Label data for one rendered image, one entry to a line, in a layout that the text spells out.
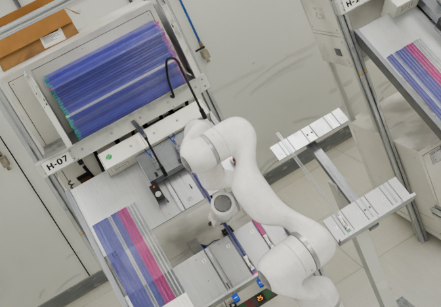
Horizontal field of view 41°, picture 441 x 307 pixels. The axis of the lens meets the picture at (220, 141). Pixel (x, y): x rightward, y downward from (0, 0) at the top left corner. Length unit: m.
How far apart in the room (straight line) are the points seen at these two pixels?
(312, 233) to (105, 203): 1.08
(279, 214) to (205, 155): 0.26
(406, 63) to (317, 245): 1.28
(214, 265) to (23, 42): 1.23
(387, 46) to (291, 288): 1.45
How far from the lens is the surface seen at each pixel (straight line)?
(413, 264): 3.23
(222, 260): 2.33
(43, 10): 2.41
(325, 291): 1.73
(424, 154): 2.90
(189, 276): 2.33
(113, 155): 2.47
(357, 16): 2.96
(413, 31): 2.85
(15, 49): 2.69
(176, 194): 2.43
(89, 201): 2.51
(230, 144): 1.69
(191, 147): 1.67
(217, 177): 1.96
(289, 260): 1.63
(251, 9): 4.13
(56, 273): 4.31
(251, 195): 1.65
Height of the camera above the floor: 2.02
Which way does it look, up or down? 21 degrees down
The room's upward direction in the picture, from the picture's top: 26 degrees counter-clockwise
